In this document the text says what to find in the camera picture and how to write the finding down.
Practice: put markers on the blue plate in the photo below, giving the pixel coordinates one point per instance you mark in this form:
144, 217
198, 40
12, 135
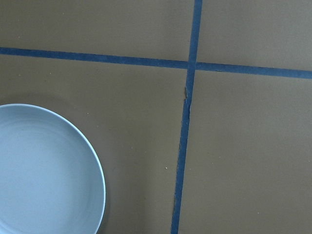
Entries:
51, 179

